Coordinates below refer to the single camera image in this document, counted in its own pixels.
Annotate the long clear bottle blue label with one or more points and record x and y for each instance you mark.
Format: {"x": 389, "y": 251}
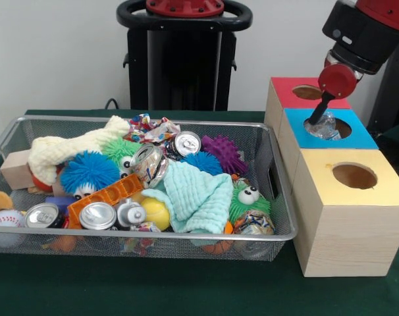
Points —
{"x": 328, "y": 128}

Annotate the blue spiky toy with eyes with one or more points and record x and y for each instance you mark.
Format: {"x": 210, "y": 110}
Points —
{"x": 87, "y": 169}

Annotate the cream knit cloth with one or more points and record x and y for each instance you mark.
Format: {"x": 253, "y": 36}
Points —
{"x": 84, "y": 140}

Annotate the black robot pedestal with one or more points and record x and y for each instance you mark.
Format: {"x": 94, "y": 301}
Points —
{"x": 179, "y": 66}

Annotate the crushed silver can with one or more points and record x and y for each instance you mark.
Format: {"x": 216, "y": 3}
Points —
{"x": 150, "y": 164}

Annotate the black drink can silver top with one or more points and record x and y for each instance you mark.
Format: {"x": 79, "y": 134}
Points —
{"x": 186, "y": 143}

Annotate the wooden box with three holes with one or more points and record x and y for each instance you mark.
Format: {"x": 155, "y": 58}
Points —
{"x": 351, "y": 237}

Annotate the purple spiky ball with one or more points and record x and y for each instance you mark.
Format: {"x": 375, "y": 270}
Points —
{"x": 226, "y": 153}

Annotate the green spiky toy with eyes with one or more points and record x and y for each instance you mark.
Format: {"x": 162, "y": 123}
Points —
{"x": 249, "y": 210}

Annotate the orange plastic tray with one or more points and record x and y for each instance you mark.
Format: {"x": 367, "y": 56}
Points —
{"x": 120, "y": 192}

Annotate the yellow ball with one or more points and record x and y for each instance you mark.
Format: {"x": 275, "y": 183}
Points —
{"x": 155, "y": 212}

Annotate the white baseball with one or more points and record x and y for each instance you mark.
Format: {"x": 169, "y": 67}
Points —
{"x": 7, "y": 220}

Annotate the black upright panel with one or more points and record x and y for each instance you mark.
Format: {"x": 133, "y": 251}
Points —
{"x": 393, "y": 98}

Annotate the mint green cloth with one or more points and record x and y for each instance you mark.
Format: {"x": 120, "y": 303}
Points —
{"x": 199, "y": 197}

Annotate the dark green table cloth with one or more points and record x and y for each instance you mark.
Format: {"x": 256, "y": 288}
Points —
{"x": 186, "y": 289}

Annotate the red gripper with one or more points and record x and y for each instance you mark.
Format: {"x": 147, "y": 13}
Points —
{"x": 337, "y": 80}

